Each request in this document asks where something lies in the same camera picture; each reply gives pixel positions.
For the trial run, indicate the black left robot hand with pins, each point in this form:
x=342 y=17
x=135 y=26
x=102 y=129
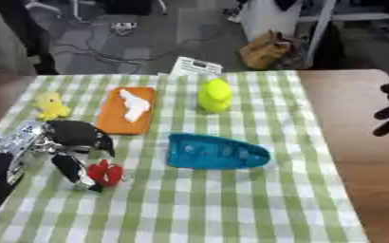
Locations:
x=76 y=134

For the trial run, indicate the red toy fruit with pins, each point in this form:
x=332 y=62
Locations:
x=106 y=173

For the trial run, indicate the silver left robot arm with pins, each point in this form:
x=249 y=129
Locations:
x=12 y=152

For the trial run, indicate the yellow soft toy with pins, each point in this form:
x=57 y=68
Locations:
x=50 y=106

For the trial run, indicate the orange rectangular tray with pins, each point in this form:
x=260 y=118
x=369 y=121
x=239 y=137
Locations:
x=126 y=110

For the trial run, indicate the white table leg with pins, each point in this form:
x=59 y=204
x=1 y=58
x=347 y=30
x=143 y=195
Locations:
x=319 y=30

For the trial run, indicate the white power strip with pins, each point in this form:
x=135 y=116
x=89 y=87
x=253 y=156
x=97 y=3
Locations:
x=122 y=28

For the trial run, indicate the person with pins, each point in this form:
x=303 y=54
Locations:
x=4 y=41

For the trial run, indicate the white plastic basket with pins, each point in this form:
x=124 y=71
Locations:
x=195 y=67

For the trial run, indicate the blue toy boat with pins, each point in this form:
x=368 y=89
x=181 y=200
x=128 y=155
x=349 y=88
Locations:
x=214 y=152

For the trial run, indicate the brown bag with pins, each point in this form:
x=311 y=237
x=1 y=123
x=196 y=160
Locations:
x=265 y=49

